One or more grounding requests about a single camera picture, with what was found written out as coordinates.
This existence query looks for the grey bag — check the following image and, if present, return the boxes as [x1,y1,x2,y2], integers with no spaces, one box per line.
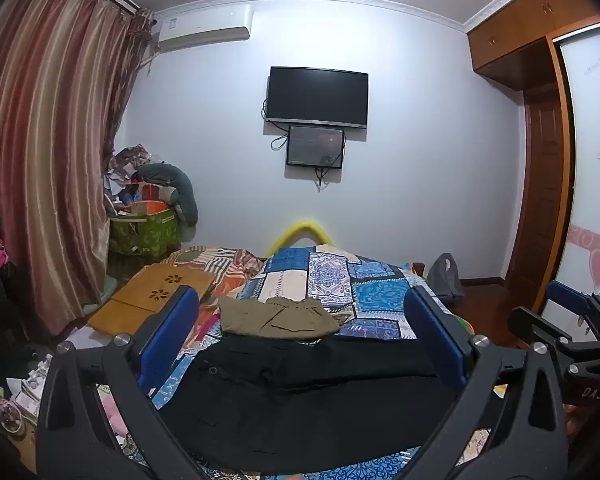
[426,253,465,307]

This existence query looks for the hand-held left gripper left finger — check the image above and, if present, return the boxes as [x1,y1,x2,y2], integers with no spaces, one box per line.
[36,285,216,480]

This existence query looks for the wooden laptop table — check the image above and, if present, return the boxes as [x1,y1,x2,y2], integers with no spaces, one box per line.
[87,261,217,337]

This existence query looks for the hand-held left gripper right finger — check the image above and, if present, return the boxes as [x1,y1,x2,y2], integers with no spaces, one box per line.
[404,285,568,480]

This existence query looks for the grey body pillow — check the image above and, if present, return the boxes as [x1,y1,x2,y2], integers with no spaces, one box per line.
[135,162,201,226]

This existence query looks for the floor clutter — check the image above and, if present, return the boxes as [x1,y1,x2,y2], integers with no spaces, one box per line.
[0,352,58,443]

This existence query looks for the black wall television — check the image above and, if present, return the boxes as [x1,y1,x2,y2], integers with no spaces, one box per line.
[264,65,370,130]

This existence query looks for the blue patchwork blanket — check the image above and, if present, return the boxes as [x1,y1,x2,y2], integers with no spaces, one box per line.
[145,244,481,480]

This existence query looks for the black pants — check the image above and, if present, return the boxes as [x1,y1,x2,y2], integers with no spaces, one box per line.
[157,332,481,476]

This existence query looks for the yellow foam bumper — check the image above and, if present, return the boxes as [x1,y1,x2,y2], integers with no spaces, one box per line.
[267,219,334,257]

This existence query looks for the khaki pants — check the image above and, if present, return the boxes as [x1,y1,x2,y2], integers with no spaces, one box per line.
[217,296,342,340]

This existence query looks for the small black monitor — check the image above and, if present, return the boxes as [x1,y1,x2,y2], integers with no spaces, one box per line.
[285,125,345,169]

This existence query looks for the white air conditioner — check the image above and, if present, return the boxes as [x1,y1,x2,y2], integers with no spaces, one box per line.
[155,4,254,54]

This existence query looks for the striped brown curtain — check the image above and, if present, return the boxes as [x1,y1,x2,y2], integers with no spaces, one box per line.
[0,0,153,338]

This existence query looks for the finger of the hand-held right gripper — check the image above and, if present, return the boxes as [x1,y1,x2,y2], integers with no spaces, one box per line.
[509,306,600,408]
[546,281,600,323]

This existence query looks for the white sliding door with hearts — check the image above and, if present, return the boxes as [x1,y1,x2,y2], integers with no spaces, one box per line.
[552,19,600,323]

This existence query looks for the wooden wardrobe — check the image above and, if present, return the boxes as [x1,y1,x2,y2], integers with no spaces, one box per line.
[466,0,600,92]

